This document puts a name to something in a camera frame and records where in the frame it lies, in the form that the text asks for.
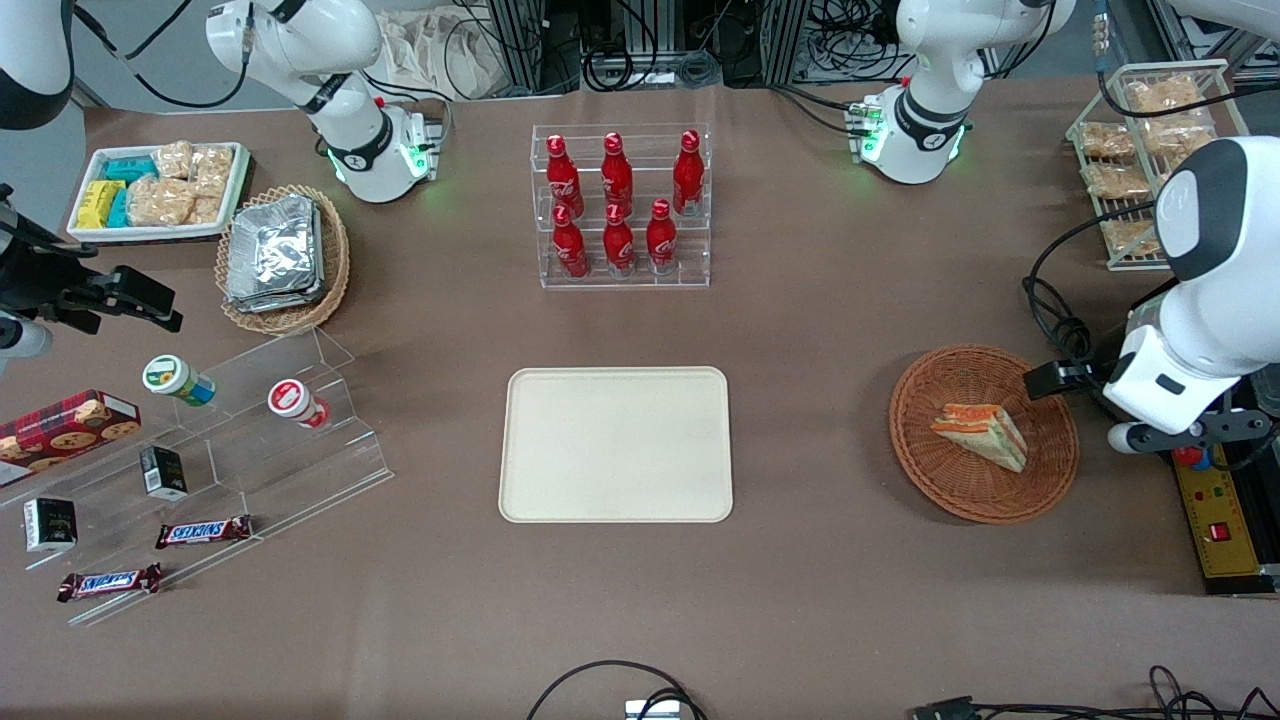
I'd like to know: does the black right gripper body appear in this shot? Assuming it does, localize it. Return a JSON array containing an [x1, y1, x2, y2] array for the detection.
[[0, 238, 120, 323]]

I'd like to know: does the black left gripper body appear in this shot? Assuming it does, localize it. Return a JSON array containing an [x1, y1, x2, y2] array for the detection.
[[1058, 360, 1111, 400]]

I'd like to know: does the triangle sandwich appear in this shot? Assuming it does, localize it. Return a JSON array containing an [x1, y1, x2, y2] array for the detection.
[[930, 402, 1029, 474]]

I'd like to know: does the white rectangular snack tray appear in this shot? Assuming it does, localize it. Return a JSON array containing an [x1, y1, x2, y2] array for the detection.
[[66, 141, 251, 244]]

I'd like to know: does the light oval wicker basket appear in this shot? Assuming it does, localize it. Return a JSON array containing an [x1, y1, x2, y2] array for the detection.
[[215, 184, 351, 336]]

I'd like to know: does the brown round wicker basket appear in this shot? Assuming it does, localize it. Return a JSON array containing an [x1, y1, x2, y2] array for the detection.
[[889, 344, 1081, 525]]

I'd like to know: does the beige plastic tray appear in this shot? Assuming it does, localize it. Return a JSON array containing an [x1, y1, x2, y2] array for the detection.
[[498, 366, 734, 524]]

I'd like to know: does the green lid yogurt cup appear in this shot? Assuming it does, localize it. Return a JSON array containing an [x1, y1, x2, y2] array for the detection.
[[142, 354, 217, 407]]

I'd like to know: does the yellow snack pack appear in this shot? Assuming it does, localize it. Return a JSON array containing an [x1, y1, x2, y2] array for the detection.
[[76, 180, 126, 230]]

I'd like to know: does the stack of foil containers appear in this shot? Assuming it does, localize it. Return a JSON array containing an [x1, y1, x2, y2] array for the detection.
[[225, 194, 327, 314]]

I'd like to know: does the red lid yogurt cup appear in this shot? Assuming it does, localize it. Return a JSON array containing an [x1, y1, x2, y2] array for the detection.
[[267, 378, 331, 430]]

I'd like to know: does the red tartan cookie box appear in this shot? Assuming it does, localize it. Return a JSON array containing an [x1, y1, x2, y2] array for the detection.
[[0, 389, 142, 489]]

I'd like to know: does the clear fried snack bag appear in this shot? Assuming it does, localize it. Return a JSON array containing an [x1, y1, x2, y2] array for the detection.
[[1140, 115, 1217, 161], [1125, 75, 1201, 114], [1083, 163, 1152, 199], [1100, 220, 1163, 257], [1080, 122, 1137, 161]]

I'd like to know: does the small black box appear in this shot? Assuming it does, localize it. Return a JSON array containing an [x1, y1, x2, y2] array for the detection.
[[23, 497, 78, 553], [139, 445, 189, 502]]

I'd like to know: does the clear acrylic stepped shelf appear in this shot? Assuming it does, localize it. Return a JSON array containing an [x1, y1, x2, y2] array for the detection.
[[0, 327, 395, 628]]

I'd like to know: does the brown Snickers bar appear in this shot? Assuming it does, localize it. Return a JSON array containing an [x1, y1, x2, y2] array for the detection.
[[155, 514, 253, 550], [57, 563, 163, 603]]

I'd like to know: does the black box with yellow panel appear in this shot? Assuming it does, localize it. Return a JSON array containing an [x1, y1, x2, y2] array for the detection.
[[1165, 440, 1280, 598]]

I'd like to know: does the white plastic bag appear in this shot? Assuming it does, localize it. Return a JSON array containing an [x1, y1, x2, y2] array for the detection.
[[375, 8, 511, 101]]

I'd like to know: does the red cola bottle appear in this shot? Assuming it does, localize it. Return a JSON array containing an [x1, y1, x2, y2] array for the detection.
[[672, 130, 707, 218], [546, 135, 586, 217], [601, 132, 635, 217], [603, 204, 637, 279], [646, 198, 680, 277], [552, 205, 591, 280]]

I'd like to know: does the clear acrylic bottle rack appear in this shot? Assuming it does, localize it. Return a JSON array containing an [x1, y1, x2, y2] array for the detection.
[[531, 123, 712, 291]]

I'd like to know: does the black coiled table cable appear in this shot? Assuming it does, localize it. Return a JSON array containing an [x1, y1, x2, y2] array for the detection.
[[1030, 290, 1101, 365]]

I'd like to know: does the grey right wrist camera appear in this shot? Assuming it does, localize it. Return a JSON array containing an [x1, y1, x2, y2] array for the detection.
[[0, 310, 54, 377]]

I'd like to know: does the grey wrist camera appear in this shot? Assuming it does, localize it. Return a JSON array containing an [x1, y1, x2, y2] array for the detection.
[[0, 310, 54, 377], [1107, 408, 1273, 457]]

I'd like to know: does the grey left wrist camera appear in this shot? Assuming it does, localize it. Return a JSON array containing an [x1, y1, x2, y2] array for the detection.
[[1107, 408, 1273, 457]]

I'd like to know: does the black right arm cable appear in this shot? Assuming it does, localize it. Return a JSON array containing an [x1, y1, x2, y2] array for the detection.
[[70, 0, 253, 111]]

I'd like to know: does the white wire rack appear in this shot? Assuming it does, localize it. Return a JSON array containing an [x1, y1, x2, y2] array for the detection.
[[1065, 59, 1251, 272]]

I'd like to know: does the thin black cable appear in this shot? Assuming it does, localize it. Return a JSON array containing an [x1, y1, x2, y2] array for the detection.
[[975, 664, 1280, 720]]

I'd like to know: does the black cable bundle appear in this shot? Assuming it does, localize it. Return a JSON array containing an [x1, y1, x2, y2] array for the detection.
[[805, 0, 916, 86], [580, 0, 723, 93]]

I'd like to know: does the aluminium frame post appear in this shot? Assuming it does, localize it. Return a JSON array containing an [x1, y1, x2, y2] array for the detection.
[[760, 0, 812, 86], [487, 0, 547, 94]]

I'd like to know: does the black looped cable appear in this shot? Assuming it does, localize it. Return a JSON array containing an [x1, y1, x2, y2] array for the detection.
[[526, 659, 707, 720]]

